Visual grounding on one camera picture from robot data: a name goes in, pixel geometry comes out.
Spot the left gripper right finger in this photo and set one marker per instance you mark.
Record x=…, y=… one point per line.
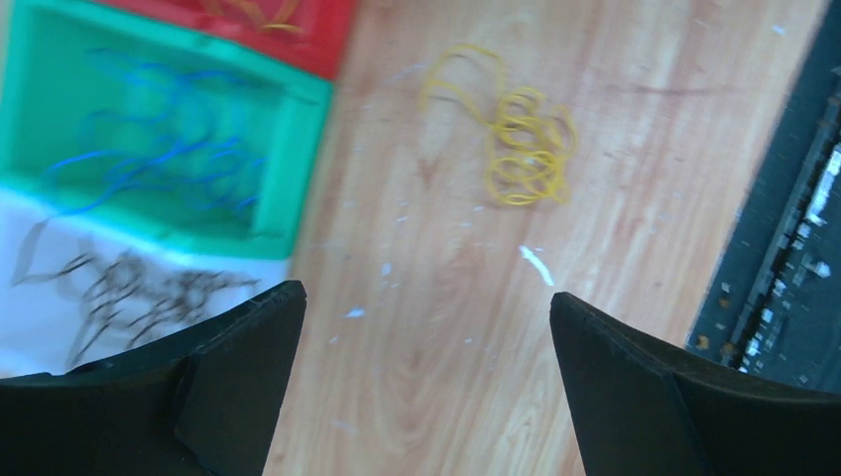
x=642, y=406

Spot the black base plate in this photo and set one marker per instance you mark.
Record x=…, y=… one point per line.
x=773, y=307

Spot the white plastic bin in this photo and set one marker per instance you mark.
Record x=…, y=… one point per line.
x=73, y=291

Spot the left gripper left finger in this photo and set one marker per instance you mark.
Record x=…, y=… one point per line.
x=202, y=401

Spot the green plastic bin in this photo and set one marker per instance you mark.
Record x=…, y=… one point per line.
x=161, y=132

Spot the red plastic bin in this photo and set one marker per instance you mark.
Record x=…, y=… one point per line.
x=308, y=34

